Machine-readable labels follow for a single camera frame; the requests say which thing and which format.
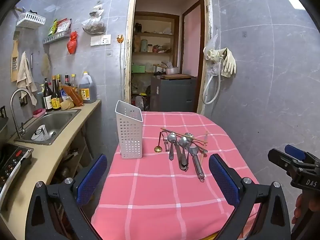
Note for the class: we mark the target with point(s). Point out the green snack packet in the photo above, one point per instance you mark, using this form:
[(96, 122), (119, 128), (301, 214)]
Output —
[(52, 28)]

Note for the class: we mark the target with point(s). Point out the steel table knife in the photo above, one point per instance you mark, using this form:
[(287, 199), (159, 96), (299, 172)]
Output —
[(180, 160)]

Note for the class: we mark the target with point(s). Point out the clear bag with dark contents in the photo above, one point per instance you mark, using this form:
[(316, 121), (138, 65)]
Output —
[(93, 25)]

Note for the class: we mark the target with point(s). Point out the red and white snack packet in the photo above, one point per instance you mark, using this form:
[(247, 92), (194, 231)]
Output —
[(63, 25)]

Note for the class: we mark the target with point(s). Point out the white cup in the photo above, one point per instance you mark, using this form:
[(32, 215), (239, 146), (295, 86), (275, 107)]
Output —
[(41, 133)]

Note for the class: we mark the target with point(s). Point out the green box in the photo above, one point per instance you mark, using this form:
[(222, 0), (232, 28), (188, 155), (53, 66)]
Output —
[(138, 68)]

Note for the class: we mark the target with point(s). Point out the red plastic bag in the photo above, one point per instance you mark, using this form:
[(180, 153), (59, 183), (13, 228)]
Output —
[(72, 43)]

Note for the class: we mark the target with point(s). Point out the small steel peeler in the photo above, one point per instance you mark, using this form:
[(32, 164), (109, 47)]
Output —
[(166, 145)]

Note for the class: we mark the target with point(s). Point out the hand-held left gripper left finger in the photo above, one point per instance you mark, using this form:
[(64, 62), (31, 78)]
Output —
[(92, 177)]

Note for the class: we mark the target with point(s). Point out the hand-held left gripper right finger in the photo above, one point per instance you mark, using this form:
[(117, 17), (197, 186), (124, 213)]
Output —
[(222, 177)]

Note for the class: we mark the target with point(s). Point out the wooden shelf unit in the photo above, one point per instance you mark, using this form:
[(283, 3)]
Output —
[(176, 37)]

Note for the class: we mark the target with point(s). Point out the orange wall hook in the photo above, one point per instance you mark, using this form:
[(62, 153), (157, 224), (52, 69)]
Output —
[(120, 39)]

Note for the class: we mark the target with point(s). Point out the dark pump bottle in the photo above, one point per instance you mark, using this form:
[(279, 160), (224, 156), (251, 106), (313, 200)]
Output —
[(47, 97)]

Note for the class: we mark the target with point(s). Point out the black induction cooker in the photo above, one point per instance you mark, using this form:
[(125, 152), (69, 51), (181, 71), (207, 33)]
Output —
[(12, 160)]

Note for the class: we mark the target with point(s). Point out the white perforated utensil basket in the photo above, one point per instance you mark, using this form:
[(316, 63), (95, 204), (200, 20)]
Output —
[(130, 135)]

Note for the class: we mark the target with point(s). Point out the beige kitchen counter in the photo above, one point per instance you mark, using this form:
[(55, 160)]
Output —
[(45, 160)]

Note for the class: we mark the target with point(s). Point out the white wall socket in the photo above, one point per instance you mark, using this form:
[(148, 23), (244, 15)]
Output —
[(106, 39)]

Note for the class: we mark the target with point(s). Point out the white wall basket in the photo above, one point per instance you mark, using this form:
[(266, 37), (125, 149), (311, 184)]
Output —
[(30, 20)]

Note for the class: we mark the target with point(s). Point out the worn door frame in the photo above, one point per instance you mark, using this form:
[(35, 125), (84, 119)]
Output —
[(128, 55)]

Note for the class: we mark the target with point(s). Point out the small gold spoon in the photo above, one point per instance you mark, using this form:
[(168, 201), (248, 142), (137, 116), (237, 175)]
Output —
[(157, 149)]

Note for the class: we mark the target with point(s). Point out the cream rubber gloves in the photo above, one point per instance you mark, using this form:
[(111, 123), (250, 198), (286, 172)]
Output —
[(228, 62)]

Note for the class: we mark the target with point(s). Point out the red-capped dark bottle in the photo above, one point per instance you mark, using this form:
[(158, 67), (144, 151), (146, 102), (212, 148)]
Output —
[(67, 80)]

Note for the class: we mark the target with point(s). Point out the clear plastic bag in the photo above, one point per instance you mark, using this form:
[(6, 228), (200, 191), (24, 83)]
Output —
[(212, 67)]

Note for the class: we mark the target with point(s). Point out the beige towel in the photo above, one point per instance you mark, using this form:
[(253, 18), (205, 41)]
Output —
[(25, 75)]

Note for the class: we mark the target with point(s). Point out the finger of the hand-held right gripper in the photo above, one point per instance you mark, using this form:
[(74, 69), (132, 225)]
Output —
[(296, 152), (281, 160)]

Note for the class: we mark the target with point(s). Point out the orange-brown packet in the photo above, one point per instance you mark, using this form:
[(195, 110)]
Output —
[(73, 96)]

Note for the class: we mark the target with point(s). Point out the dark bottle with yellow label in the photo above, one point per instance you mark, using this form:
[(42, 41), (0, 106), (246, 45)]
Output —
[(55, 100)]

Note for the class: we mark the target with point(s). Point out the wooden grater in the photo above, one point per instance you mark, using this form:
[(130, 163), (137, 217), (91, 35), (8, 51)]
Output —
[(15, 62)]

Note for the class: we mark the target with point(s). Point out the steel pot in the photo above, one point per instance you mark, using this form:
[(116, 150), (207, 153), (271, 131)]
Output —
[(172, 70)]

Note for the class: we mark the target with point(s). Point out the person's right hand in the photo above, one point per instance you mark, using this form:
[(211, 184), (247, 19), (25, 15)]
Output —
[(298, 208)]

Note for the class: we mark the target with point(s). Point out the steel fork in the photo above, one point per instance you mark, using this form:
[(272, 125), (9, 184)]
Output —
[(198, 147)]

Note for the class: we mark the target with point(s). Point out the grey cabinet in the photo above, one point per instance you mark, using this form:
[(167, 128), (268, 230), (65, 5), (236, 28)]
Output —
[(172, 95)]

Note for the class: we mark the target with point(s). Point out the pink checked tablecloth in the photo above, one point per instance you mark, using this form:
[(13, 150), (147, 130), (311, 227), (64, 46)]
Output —
[(155, 195)]

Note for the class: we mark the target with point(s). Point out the grey wall shelf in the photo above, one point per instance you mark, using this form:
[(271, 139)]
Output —
[(56, 38)]

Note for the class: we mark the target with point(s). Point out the teal jar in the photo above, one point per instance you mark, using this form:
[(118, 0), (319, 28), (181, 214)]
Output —
[(144, 46)]

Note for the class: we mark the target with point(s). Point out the steel faucet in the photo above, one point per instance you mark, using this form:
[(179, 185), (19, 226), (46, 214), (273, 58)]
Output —
[(15, 97)]

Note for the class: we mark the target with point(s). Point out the large dark liquid jug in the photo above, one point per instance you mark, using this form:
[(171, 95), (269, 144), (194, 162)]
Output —
[(87, 90)]

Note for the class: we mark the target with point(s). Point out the white wall switch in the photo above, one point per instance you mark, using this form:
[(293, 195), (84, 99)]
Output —
[(95, 40)]

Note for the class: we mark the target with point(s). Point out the wooden chopstick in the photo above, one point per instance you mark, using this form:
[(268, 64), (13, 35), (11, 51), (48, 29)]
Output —
[(180, 134)]

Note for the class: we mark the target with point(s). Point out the red scrub brush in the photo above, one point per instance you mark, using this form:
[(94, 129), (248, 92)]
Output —
[(39, 112)]

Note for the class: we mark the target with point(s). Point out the hanging beige loofah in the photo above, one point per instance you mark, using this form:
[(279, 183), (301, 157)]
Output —
[(45, 65)]

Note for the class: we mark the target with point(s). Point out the wooden cutting board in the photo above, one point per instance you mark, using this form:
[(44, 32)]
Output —
[(177, 76)]

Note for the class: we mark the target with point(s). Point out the hanging metal utensil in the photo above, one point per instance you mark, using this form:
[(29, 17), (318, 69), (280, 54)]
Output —
[(32, 60)]

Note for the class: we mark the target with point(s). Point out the steel sink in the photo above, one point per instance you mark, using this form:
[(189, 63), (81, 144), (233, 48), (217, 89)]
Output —
[(57, 122)]

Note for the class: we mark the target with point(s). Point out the slim yellow-capped bottle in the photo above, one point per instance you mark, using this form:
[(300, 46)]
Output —
[(59, 82)]

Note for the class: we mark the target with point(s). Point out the yellow-capped sauce bottle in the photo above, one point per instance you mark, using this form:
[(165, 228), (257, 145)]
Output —
[(74, 82)]

